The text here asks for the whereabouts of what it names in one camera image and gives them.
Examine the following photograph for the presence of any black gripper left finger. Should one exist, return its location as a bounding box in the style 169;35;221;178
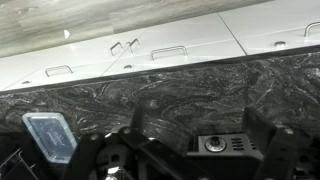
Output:
61;105;208;180

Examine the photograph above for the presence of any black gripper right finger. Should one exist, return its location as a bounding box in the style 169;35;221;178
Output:
242;107;320;180

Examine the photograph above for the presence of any black and steel toaster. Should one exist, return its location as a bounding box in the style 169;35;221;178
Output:
185;133;268;180

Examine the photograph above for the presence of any steel cabinet door handle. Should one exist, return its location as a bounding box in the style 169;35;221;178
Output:
109;41;124;57
127;37;141;54

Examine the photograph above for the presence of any white base cabinet row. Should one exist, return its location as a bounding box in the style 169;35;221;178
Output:
0;0;320;92

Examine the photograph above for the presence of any steel drawer handle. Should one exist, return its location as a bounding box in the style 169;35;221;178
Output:
149;45;189;62
303;21;320;38
44;64;74;78

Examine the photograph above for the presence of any black condiment organizer rack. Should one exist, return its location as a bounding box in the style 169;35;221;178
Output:
0;148;38;180

